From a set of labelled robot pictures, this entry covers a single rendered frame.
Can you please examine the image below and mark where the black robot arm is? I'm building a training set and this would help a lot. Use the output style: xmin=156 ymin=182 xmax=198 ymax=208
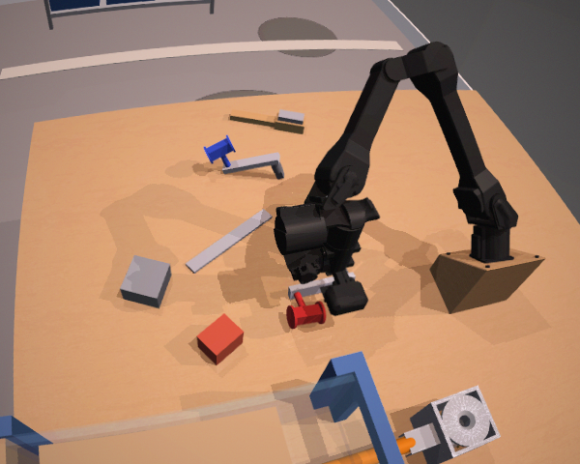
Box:
xmin=274 ymin=42 xmax=518 ymax=284

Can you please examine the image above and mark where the blue flat bar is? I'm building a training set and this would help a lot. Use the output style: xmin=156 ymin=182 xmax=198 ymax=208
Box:
xmin=349 ymin=352 xmax=404 ymax=464

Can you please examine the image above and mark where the grey flat bar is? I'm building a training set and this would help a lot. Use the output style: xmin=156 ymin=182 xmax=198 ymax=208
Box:
xmin=186 ymin=209 xmax=273 ymax=274

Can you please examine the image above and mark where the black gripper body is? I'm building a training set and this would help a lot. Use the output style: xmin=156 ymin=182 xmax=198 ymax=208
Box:
xmin=321 ymin=243 xmax=368 ymax=317

